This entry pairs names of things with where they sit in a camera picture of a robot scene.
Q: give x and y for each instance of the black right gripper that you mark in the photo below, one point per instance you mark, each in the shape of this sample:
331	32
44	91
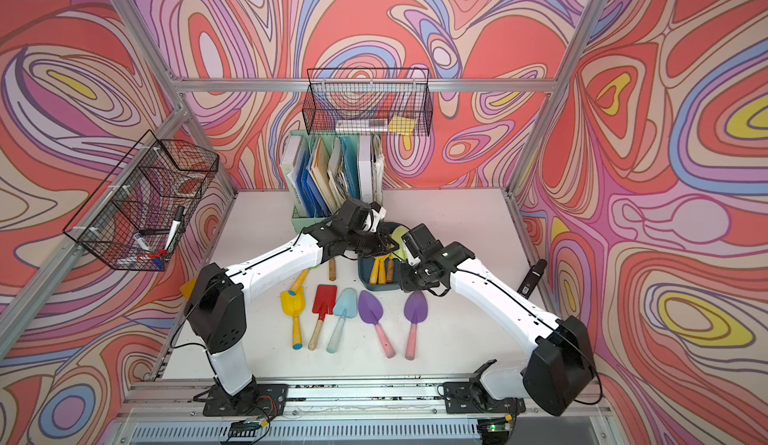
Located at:
407	285

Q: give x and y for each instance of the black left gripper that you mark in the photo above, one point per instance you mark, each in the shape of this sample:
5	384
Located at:
380	247

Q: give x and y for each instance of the dark teal storage box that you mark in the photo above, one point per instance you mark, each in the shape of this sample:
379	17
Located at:
364	270

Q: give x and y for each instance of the yellow shovel wooden handle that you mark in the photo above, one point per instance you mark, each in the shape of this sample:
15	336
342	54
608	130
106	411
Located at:
390	270

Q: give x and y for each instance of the light green shovel wooden handle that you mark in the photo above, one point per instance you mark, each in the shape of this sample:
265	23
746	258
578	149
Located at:
397	244

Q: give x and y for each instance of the light blue shovel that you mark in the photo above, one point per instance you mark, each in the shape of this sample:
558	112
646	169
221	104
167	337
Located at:
344	309

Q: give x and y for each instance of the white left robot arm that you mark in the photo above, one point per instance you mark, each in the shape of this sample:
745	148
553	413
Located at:
218	301

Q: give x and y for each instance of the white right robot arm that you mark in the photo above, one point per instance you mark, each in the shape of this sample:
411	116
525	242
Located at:
560	359

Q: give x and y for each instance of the mint green file organizer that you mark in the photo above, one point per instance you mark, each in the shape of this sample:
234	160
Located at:
322	172

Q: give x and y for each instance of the black stapler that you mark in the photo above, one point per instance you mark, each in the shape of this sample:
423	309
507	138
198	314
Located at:
532	278

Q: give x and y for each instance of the yellow sponge in basket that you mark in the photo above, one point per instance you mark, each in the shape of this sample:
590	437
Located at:
401	125

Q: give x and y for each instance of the black marker pen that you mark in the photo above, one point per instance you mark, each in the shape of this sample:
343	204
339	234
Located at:
176	225

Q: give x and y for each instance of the yellow sticky note block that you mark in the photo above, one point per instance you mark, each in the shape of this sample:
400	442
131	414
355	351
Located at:
187	289

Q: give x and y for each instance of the green shovel yellow handle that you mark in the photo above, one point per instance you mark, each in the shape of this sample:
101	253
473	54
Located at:
298	283

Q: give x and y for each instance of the red shovel wooden handle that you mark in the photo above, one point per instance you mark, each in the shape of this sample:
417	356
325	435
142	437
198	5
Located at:
324	302

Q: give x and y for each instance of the yellow shovel blue tipped handle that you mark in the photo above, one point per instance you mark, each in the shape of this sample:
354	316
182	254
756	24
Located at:
293	304

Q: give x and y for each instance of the black wire basket back wall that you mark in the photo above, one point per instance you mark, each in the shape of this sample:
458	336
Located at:
362	100

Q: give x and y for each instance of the black wire basket wall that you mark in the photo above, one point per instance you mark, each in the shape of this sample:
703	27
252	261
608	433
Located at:
128	231
362	100

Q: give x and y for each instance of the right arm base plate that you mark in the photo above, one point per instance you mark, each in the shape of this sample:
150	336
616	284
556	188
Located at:
470	398

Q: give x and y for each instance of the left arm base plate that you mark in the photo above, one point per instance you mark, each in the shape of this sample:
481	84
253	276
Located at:
255	399

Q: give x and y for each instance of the black wire basket left wall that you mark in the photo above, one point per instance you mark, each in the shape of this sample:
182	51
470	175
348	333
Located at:
128	231

